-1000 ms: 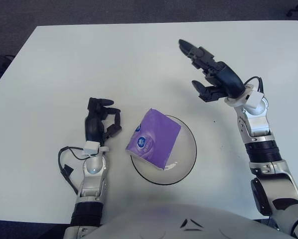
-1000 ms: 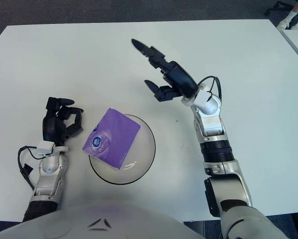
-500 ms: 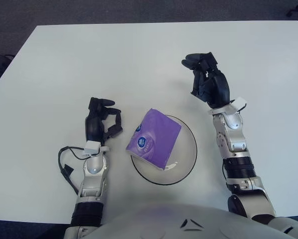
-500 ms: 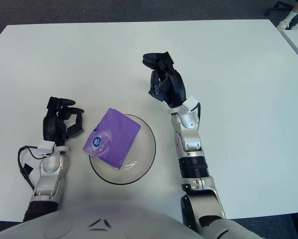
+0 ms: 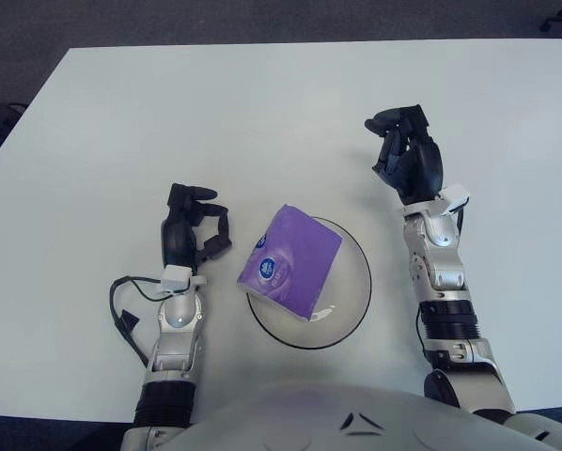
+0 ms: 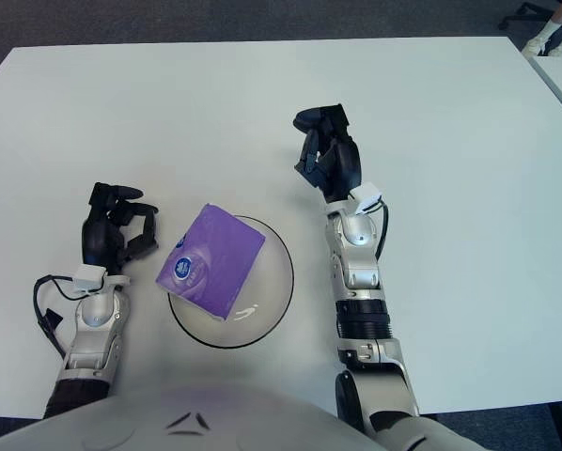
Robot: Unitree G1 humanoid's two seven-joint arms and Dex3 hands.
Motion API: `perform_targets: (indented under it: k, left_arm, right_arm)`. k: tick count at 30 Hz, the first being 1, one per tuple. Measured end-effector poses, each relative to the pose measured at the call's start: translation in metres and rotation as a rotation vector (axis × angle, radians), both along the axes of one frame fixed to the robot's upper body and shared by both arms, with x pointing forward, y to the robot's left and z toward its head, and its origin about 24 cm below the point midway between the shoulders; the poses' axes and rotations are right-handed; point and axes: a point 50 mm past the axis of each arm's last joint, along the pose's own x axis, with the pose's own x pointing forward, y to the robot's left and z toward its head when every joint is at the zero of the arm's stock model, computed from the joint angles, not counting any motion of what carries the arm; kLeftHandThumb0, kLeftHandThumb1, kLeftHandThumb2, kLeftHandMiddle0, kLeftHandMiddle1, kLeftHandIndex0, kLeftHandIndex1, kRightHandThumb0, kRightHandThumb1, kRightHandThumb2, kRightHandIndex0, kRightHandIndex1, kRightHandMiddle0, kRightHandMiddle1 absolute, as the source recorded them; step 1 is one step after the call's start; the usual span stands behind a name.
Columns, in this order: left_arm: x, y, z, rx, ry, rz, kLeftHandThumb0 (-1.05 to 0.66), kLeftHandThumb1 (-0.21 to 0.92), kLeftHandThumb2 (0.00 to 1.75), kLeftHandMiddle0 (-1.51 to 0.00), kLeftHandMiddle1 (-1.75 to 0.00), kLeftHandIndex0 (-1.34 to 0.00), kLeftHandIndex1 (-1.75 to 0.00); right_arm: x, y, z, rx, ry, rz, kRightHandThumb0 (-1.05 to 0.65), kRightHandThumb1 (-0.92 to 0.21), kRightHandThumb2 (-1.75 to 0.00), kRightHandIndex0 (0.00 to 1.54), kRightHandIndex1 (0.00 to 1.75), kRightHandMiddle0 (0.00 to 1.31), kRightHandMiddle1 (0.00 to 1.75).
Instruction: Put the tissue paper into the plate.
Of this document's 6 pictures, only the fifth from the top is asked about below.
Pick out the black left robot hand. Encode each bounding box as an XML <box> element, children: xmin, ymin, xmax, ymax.
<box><xmin>161</xmin><ymin>182</ymin><xmax>233</xmax><ymax>276</ymax></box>

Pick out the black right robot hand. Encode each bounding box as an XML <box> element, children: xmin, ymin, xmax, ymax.
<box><xmin>364</xmin><ymin>103</ymin><xmax>446</xmax><ymax>206</ymax></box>

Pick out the purple tissue paper pack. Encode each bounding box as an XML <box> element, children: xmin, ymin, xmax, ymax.
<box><xmin>236</xmin><ymin>203</ymin><xmax>344</xmax><ymax>323</ymax></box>

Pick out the white plate black rim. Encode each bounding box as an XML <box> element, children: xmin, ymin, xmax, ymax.
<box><xmin>245</xmin><ymin>216</ymin><xmax>373</xmax><ymax>350</ymax></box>

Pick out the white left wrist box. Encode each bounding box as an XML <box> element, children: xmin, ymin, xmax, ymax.
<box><xmin>161</xmin><ymin>265</ymin><xmax>194</xmax><ymax>294</ymax></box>

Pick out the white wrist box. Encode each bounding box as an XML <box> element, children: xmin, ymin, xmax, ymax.
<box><xmin>161</xmin><ymin>265</ymin><xmax>194</xmax><ymax>294</ymax></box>
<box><xmin>438</xmin><ymin>183</ymin><xmax>472</xmax><ymax>218</ymax></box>

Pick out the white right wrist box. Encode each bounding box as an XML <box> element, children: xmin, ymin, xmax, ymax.
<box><xmin>438</xmin><ymin>183</ymin><xmax>472</xmax><ymax>218</ymax></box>

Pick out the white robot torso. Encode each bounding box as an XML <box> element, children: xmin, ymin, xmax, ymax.
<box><xmin>167</xmin><ymin>380</ymin><xmax>562</xmax><ymax>451</ymax></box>

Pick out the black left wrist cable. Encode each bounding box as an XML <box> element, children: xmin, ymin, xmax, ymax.
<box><xmin>110</xmin><ymin>275</ymin><xmax>167</xmax><ymax>370</ymax></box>

